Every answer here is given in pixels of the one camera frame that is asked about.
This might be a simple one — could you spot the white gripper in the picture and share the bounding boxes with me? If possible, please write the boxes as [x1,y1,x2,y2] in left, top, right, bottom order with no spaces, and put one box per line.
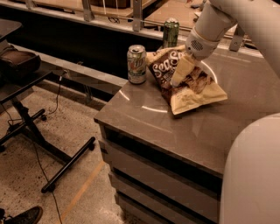
[171,28,219,87]

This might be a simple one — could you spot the brown sea salt chip bag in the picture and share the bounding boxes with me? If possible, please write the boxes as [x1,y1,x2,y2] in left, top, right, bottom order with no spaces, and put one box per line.
[146,45,228,115]

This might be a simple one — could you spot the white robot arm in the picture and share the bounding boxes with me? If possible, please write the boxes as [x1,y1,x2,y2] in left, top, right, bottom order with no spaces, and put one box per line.
[183,0,280,224]

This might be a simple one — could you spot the green soda can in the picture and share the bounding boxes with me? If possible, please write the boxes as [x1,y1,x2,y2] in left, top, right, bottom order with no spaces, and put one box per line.
[163,17,179,48]

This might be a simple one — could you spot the white 7up can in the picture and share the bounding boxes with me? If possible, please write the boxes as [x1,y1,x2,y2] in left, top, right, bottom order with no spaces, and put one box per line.
[127,45,146,84]

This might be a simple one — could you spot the dark bag on stand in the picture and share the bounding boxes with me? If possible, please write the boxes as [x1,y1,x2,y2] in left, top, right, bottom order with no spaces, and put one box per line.
[0,45,41,82]

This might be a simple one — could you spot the grey drawer cabinet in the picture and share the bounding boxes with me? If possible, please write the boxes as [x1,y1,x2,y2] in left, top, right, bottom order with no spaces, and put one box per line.
[94,122,224,224]

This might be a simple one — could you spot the black rolling stand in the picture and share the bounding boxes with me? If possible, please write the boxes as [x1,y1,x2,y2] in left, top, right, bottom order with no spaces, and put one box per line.
[0,19,95,193]

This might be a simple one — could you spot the black shoe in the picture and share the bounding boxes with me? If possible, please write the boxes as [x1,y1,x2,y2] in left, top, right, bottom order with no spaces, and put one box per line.
[0,206,43,224]

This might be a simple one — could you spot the grey metal bracket right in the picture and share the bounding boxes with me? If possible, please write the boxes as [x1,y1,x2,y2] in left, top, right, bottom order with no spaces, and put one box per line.
[229,25,245,52]

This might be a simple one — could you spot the grey metal bracket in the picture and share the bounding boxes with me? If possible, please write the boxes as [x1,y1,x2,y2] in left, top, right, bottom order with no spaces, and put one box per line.
[132,0,143,32]
[81,0,95,22]
[229,25,245,52]

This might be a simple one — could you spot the grey metal bracket middle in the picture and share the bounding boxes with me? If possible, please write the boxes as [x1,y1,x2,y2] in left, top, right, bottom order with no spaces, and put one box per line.
[132,0,143,32]

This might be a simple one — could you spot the grey metal bracket left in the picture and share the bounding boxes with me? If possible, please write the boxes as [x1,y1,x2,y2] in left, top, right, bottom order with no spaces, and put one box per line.
[81,0,95,22]

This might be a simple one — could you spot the black floor cable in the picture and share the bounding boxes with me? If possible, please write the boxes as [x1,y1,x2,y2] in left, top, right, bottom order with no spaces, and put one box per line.
[0,73,66,224]

